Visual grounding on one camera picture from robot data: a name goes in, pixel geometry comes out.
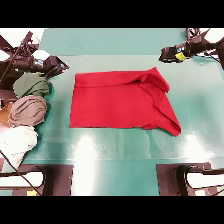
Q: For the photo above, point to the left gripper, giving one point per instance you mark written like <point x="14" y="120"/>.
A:
<point x="55" y="66"/>

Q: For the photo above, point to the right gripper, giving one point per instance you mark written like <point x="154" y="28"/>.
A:
<point x="170" y="54"/>

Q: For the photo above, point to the red T-shirt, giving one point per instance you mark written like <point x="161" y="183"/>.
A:
<point x="113" y="103"/>

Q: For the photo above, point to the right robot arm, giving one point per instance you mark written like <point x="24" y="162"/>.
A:
<point x="197" y="46"/>

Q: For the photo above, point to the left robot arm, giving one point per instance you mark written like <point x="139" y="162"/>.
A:
<point x="19" y="62"/>

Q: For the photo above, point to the white garment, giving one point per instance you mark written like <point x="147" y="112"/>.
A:
<point x="41" y="54"/>

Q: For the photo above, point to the green garment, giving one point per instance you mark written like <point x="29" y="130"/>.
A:
<point x="30" y="85"/>

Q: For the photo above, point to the cream garment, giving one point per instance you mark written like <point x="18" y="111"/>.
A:
<point x="17" y="142"/>

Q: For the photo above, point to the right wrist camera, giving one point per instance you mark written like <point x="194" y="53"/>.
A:
<point x="192" y="34"/>

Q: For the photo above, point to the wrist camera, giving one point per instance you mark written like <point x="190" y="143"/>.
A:
<point x="27" y="40"/>
<point x="192" y="34"/>

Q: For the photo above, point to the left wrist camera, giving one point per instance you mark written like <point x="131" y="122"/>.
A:
<point x="27" y="40"/>

